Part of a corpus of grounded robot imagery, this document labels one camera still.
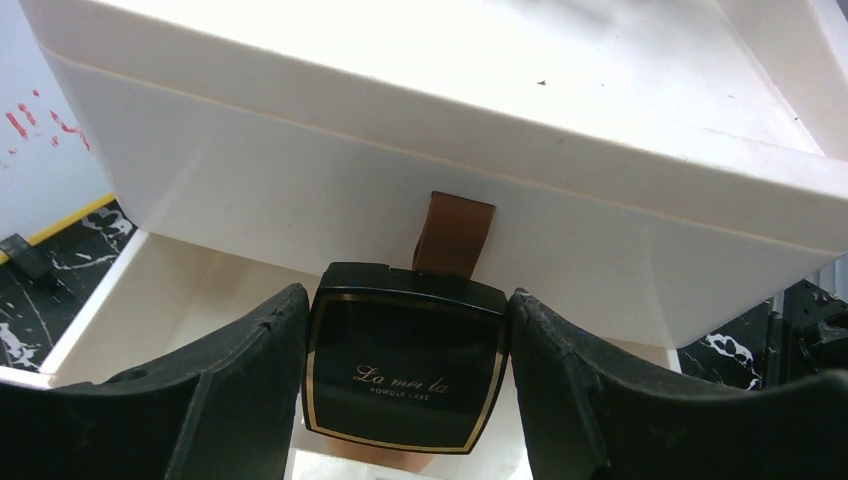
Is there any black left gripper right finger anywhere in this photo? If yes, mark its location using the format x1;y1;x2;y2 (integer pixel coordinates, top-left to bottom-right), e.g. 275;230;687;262
509;289;847;479

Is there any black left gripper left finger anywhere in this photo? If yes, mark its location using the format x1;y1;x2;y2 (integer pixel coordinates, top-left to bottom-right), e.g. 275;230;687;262
1;284;309;479

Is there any white drawer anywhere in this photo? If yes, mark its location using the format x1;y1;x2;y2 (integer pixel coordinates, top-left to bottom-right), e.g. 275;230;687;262
0;228;684;480
39;46;848;350

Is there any black gold compact case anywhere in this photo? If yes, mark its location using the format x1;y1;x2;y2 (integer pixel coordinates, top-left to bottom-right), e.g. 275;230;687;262
302;262;510;455

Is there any white top drawer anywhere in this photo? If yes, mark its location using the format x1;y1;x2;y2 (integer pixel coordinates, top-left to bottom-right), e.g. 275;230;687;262
39;46;848;350

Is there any brown leather drawer pull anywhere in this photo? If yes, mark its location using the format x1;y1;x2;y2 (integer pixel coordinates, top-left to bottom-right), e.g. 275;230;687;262
412;191;496;279

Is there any white drawer organizer box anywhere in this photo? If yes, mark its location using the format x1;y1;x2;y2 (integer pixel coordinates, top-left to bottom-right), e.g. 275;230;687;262
18;0;848;350

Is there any black whiteboard clip stand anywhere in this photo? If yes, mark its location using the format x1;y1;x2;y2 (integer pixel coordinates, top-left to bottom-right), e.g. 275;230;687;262
1;233;60;291

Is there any yellow framed whiteboard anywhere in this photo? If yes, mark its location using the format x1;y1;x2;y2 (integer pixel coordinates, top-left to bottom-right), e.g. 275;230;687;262
1;1;114;244

